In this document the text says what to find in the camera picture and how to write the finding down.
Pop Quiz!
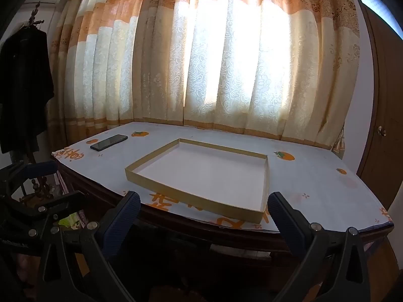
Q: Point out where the white persimmon print tablecloth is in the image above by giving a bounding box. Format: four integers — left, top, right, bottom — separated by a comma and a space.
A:
53, 122, 392, 232

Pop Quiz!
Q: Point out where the shallow cardboard tray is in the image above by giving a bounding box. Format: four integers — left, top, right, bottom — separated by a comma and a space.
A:
125, 138, 269, 224

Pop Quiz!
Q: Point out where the black smartphone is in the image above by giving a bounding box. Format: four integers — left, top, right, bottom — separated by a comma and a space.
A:
90, 134, 128, 152

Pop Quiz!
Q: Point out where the brown wooden door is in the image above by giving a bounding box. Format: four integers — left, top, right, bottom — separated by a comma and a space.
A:
357, 0, 402, 209

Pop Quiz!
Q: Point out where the brass door knob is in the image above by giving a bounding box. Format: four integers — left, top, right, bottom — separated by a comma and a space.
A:
377, 126, 387, 137

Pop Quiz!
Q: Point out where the black hanging coat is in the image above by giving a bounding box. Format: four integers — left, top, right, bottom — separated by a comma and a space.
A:
1, 27, 55, 154

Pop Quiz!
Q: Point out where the orange cream patterned curtain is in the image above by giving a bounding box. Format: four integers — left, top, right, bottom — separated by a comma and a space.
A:
48, 0, 360, 149

